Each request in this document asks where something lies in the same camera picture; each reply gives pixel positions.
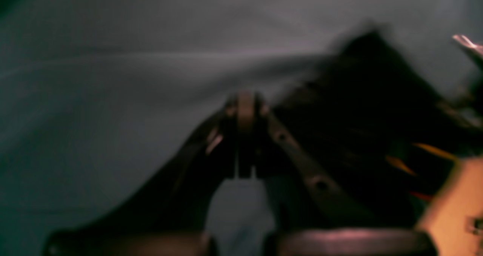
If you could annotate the teal table cloth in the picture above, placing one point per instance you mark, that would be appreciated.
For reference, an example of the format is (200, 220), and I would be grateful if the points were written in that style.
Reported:
(97, 94)

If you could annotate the left gripper silver left finger image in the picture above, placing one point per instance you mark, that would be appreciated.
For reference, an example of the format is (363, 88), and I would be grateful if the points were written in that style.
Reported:
(166, 216)

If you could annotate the left gripper black padded right finger image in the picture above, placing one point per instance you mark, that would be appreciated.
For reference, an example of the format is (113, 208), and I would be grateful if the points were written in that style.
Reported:
(314, 215)

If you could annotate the dark grey T-shirt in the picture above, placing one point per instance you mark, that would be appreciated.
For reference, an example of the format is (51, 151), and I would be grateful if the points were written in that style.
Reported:
(365, 116)

